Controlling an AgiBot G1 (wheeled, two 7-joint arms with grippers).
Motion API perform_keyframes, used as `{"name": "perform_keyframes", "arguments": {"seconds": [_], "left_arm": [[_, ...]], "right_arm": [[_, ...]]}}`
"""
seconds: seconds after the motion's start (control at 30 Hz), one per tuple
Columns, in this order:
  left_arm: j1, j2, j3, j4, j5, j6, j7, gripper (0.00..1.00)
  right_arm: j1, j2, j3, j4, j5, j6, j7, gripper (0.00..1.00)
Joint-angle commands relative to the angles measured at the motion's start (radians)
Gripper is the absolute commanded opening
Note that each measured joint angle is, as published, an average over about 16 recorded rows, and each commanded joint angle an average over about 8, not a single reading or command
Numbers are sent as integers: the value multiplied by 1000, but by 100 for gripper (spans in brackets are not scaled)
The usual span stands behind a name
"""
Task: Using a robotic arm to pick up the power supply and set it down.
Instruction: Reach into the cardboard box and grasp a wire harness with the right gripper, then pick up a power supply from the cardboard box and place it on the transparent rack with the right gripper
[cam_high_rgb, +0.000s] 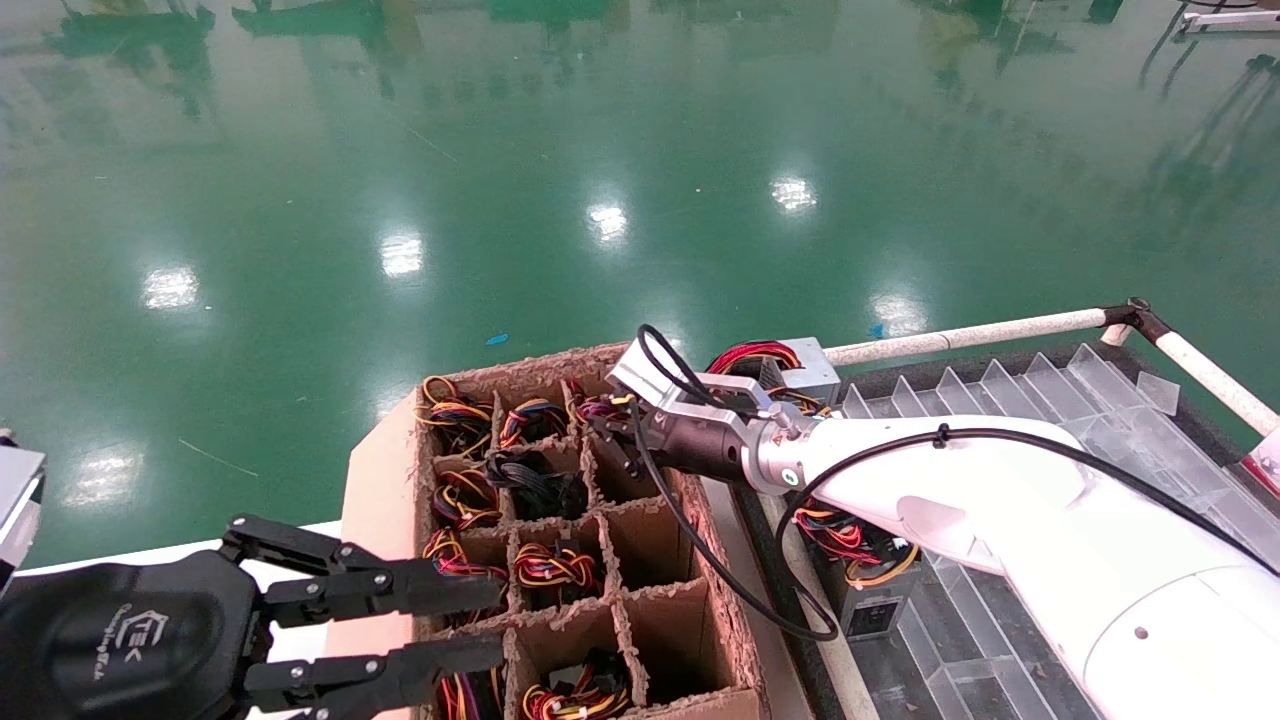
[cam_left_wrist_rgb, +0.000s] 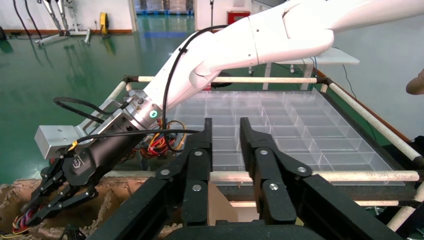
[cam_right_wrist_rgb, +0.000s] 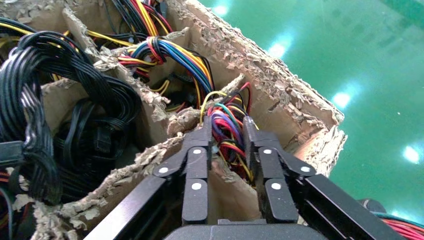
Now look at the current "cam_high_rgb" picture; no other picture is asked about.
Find clear acrylic divider tray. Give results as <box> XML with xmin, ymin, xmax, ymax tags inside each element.
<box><xmin>838</xmin><ymin>343</ymin><xmax>1280</xmax><ymax>720</ymax></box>

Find white metal bar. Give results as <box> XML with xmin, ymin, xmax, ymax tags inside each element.
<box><xmin>1178</xmin><ymin>8</ymin><xmax>1280</xmax><ymax>37</ymax></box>

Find power supply purple orange wires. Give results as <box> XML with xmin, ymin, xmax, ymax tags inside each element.
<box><xmin>432</xmin><ymin>665</ymin><xmax>506</xmax><ymax>720</ymax></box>

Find small clear acrylic piece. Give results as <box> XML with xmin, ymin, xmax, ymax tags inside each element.
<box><xmin>1135</xmin><ymin>370</ymin><xmax>1183</xmax><ymax>416</ymax></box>

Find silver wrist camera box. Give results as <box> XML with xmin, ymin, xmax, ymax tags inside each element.
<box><xmin>607</xmin><ymin>335</ymin><xmax>776</xmax><ymax>426</ymax></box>
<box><xmin>0</xmin><ymin>428</ymin><xmax>47</xmax><ymax>596</ymax></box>

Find silver power supply red wires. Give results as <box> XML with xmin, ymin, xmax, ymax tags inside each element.
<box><xmin>704</xmin><ymin>338</ymin><xmax>843</xmax><ymax>416</ymax></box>

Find black pipe connector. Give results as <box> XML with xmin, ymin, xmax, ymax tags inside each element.
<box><xmin>1098</xmin><ymin>296</ymin><xmax>1173</xmax><ymax>348</ymax></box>

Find power supply orange red wires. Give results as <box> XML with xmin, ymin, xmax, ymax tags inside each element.
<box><xmin>435</xmin><ymin>466</ymin><xmax>503</xmax><ymax>531</ymax></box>

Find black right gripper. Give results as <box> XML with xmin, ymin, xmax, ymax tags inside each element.
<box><xmin>584</xmin><ymin>404</ymin><xmax>758</xmax><ymax>485</ymax></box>

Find power supply orange black wires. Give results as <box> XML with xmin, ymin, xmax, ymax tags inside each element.
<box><xmin>520</xmin><ymin>650</ymin><xmax>633</xmax><ymax>720</ymax></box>
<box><xmin>512</xmin><ymin>540</ymin><xmax>604</xmax><ymax>611</ymax></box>
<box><xmin>415</xmin><ymin>375</ymin><xmax>496</xmax><ymax>459</ymax></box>

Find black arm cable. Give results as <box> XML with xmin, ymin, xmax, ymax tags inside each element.
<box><xmin>628</xmin><ymin>323</ymin><xmax>1280</xmax><ymax>644</ymax></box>

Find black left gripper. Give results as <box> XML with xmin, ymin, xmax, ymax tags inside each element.
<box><xmin>0</xmin><ymin>550</ymin><xmax>273</xmax><ymax>720</ymax></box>

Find white rack pipe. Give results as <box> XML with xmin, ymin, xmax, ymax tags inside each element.
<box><xmin>825</xmin><ymin>307</ymin><xmax>1113</xmax><ymax>368</ymax></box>
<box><xmin>1155</xmin><ymin>330</ymin><xmax>1280</xmax><ymax>438</ymax></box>

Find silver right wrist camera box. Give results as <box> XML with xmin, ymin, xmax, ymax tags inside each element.
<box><xmin>607</xmin><ymin>335</ymin><xmax>776</xmax><ymax>426</ymax></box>

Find power supply multicolour wires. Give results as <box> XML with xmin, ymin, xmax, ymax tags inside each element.
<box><xmin>790</xmin><ymin>500</ymin><xmax>923</xmax><ymax>643</ymax></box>
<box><xmin>765</xmin><ymin>386</ymin><xmax>839</xmax><ymax>419</ymax></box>
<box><xmin>421</xmin><ymin>530</ymin><xmax>511</xmax><ymax>629</ymax></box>
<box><xmin>497</xmin><ymin>398</ymin><xmax>569</xmax><ymax>449</ymax></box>

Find power supply red yellow wires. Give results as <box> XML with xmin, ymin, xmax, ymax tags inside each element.
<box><xmin>567</xmin><ymin>384</ymin><xmax>641</xmax><ymax>433</ymax></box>

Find red white label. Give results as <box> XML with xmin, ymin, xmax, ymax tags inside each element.
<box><xmin>1243</xmin><ymin>430</ymin><xmax>1280</xmax><ymax>498</ymax></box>

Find brown cardboard divider box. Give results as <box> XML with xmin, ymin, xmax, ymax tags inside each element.
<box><xmin>318</xmin><ymin>342</ymin><xmax>771</xmax><ymax>720</ymax></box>

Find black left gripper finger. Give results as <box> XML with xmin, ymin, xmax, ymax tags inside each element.
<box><xmin>244</xmin><ymin>631</ymin><xmax>507</xmax><ymax>720</ymax></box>
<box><xmin>221</xmin><ymin>514</ymin><xmax>504</xmax><ymax>630</ymax></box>

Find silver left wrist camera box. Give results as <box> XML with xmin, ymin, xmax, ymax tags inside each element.
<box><xmin>0</xmin><ymin>428</ymin><xmax>47</xmax><ymax>596</ymax></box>

